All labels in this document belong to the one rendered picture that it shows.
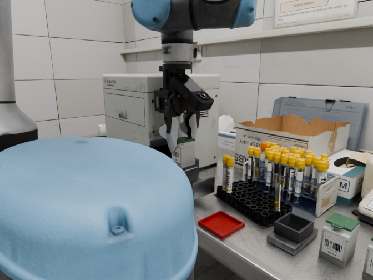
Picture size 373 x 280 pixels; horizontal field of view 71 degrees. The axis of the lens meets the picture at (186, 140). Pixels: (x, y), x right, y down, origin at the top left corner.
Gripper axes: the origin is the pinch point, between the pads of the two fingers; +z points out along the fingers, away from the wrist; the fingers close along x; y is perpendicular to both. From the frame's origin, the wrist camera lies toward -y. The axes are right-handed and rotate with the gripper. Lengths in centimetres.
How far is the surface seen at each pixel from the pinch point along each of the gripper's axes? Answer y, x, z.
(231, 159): -11.5, -4.8, 1.5
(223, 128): 26, -45, 5
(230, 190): -11.6, -5.1, 9.4
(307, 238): -31.3, -3.2, 11.0
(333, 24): -10, -56, -33
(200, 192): -8.0, 1.6, 9.1
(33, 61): 141, 3, -24
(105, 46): 141, -44, -36
